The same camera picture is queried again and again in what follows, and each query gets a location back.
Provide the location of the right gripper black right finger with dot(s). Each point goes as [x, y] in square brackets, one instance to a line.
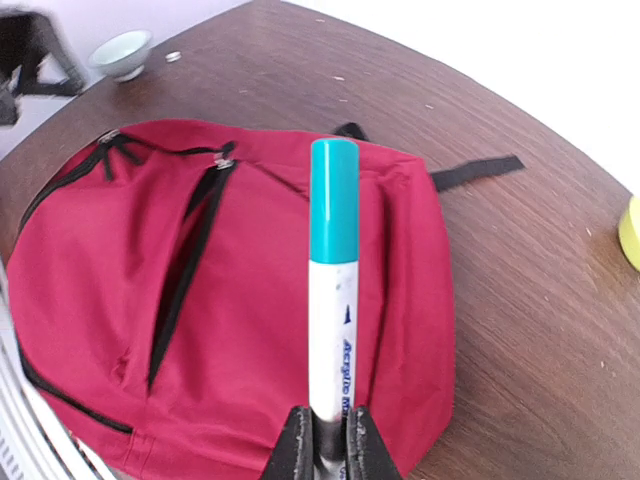
[367, 457]

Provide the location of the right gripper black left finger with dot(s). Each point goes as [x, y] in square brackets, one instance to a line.
[293, 456]

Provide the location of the red backpack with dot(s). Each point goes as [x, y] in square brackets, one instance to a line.
[159, 291]

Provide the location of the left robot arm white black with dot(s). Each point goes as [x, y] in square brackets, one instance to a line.
[27, 38]

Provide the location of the lime green bowl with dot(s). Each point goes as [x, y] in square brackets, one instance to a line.
[629, 232]

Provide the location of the pale blue ceramic bowl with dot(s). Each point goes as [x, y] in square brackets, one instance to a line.
[122, 58]

